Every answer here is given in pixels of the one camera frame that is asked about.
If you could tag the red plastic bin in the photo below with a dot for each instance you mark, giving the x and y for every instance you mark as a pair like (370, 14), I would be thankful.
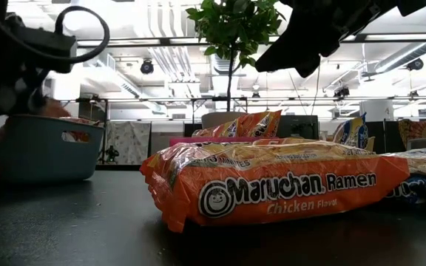
(198, 141)

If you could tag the black overhead crossbar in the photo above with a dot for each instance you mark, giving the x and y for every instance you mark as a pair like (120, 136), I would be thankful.
(161, 40)

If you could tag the black computer monitor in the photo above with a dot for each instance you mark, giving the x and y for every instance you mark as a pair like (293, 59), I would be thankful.
(296, 127)

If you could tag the black table mat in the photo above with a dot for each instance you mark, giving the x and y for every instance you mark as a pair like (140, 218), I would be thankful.
(87, 221)

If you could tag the blue-grey plastic bin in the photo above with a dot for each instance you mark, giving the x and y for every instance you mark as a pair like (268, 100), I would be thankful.
(32, 155)

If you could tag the green leafy artificial plant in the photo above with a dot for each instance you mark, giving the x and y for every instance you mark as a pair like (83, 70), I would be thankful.
(235, 22)

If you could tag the red Maruchan ramen pack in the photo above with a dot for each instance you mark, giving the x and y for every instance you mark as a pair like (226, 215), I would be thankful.
(81, 137)
(54, 109)

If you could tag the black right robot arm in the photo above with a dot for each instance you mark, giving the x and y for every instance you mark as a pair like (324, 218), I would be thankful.
(414, 4)

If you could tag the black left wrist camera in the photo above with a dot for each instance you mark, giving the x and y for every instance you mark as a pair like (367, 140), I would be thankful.
(46, 48)

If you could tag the black round ceiling speaker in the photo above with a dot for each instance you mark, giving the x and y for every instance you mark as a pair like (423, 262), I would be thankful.
(415, 64)
(146, 67)

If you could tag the white patterned cloth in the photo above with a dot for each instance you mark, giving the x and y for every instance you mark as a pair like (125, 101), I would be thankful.
(128, 142)

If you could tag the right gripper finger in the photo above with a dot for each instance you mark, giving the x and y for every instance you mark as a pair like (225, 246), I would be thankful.
(290, 57)
(307, 68)

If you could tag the black horizontal rail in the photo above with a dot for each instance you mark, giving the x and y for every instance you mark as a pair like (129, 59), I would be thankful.
(142, 99)

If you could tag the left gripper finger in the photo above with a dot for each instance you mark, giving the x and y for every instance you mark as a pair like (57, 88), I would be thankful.
(33, 88)

